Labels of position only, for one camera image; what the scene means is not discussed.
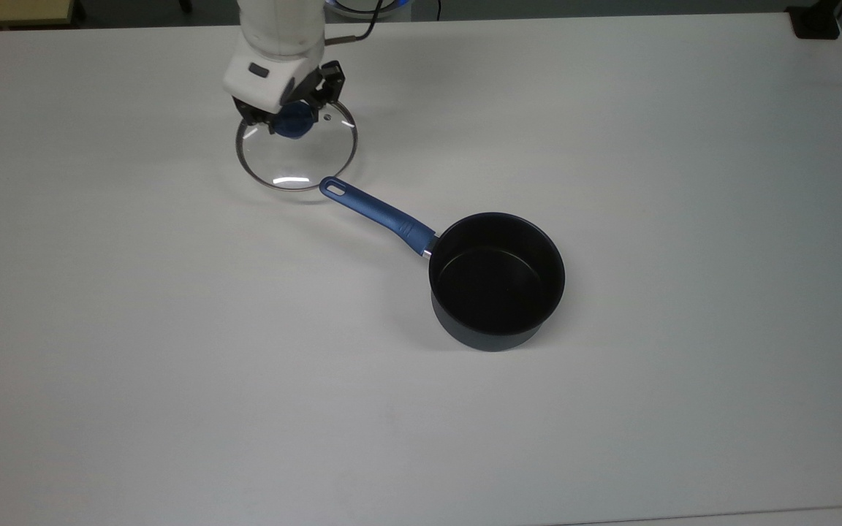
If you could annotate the black clamp mount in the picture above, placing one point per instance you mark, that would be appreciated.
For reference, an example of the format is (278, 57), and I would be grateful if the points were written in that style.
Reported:
(816, 23)

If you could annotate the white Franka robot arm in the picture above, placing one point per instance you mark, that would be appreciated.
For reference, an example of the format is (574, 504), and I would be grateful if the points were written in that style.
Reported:
(275, 44)

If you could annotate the white table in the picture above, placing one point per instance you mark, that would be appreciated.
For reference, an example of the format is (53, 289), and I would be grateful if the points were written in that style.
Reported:
(757, 519)

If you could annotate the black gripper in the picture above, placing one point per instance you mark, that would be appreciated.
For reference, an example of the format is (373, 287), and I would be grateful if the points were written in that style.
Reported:
(304, 88)

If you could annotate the beige wooden board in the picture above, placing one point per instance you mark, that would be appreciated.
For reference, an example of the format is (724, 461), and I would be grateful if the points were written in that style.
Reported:
(12, 13)

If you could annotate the glass lid with blue knob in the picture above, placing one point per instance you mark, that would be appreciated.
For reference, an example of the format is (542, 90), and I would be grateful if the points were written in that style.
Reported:
(297, 157)

